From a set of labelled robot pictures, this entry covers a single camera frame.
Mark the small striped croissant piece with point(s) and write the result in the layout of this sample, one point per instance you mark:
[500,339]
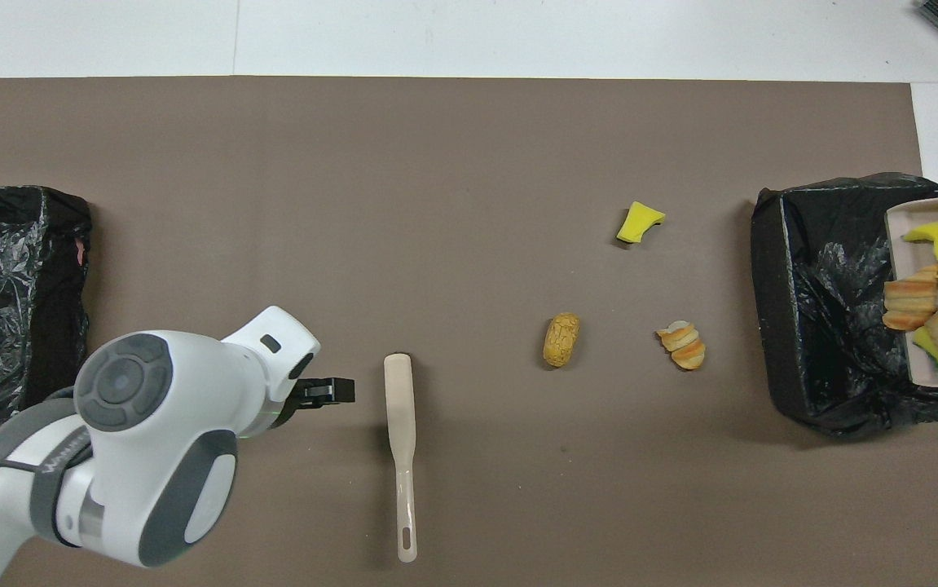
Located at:
[683,346]

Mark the yellow sponge piece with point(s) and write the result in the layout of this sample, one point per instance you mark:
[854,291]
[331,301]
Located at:
[640,222]

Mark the bin with black bag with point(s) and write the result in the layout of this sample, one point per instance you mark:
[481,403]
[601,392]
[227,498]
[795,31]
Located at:
[4,302]
[835,326]

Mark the pale bread chunk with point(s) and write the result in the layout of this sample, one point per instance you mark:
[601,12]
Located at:
[910,298]

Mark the beige plastic dustpan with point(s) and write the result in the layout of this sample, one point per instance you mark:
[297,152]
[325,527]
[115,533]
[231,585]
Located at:
[900,244]

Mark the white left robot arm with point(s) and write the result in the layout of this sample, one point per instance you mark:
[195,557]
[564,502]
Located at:
[151,448]

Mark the beige hand brush black bristles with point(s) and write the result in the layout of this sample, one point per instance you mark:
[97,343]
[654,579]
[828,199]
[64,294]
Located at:
[400,408]

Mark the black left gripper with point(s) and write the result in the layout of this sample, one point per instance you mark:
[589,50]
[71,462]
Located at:
[296,399]

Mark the brown table mat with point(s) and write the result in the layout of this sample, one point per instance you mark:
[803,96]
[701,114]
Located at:
[468,147]

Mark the orange corn-textured bread roll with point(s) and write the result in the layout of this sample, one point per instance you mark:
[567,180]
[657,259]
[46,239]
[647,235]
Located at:
[561,340]

